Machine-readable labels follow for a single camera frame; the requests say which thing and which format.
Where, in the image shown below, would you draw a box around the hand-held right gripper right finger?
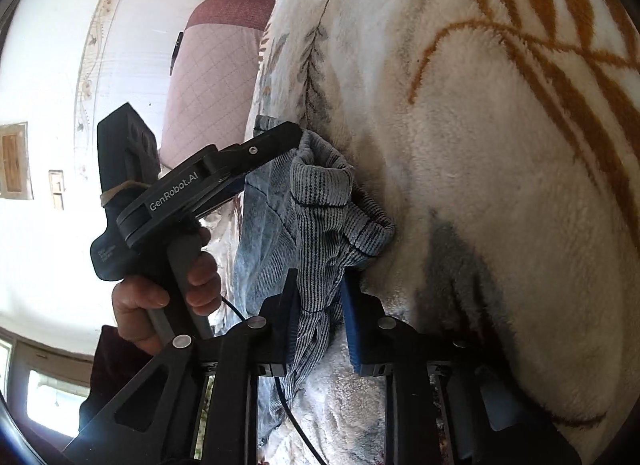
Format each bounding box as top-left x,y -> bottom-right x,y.
341,276 -> 584,465

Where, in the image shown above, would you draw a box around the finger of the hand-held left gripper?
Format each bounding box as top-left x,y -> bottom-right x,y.
215,122 -> 305,180

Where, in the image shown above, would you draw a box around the person's left forearm dark sleeve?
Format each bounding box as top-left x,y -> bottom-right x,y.
76,324 -> 173,448

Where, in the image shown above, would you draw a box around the wall light switch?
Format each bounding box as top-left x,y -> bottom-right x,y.
48,170 -> 67,209

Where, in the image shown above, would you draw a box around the person's left hand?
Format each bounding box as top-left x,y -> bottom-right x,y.
111,228 -> 224,357

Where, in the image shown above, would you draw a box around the wooden framed window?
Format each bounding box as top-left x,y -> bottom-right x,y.
0,324 -> 103,448

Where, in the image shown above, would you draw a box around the black cable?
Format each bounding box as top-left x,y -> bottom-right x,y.
219,295 -> 328,465

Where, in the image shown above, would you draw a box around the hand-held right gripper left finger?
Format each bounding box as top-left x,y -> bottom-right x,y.
62,269 -> 302,465

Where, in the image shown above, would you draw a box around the small black device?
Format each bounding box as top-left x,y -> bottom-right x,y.
171,32 -> 185,77

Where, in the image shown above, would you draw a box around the pink padded headboard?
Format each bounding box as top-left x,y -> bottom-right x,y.
120,0 -> 279,172

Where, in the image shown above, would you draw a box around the framed wall panel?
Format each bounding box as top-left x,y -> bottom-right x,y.
0,120 -> 34,201

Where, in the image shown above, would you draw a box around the white leaf-print fleece blanket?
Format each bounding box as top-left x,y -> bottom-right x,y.
200,0 -> 640,465

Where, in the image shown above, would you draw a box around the blue corduroy pants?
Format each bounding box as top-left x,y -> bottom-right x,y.
232,114 -> 397,442

